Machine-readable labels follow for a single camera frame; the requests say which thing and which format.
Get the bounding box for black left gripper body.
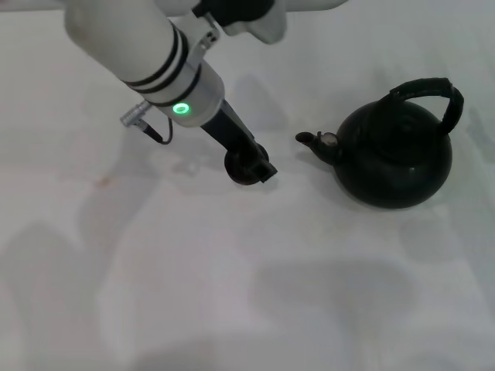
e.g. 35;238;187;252
200;98;268;164

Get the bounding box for dark round teacup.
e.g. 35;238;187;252
224;144;271;186

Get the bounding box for black round teapot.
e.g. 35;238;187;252
295;77;466;211

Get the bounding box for white rounded robot base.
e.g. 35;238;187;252
285;0;349;12

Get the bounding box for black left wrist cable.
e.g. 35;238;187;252
142;115;174;145

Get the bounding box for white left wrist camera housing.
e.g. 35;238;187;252
192;0;289;46

